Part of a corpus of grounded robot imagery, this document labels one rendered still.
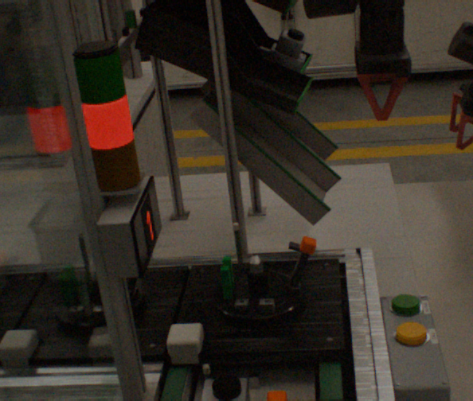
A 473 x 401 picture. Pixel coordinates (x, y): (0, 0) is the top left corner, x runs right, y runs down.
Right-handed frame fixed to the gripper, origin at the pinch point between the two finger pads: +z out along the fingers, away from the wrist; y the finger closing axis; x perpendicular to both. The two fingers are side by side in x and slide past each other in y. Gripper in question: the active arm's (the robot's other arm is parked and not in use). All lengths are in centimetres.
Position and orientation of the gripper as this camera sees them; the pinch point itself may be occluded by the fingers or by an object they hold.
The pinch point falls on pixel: (381, 114)
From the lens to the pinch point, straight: 109.1
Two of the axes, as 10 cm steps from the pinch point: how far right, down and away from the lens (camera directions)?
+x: 9.9, -0.4, -1.3
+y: -1.0, 4.4, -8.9
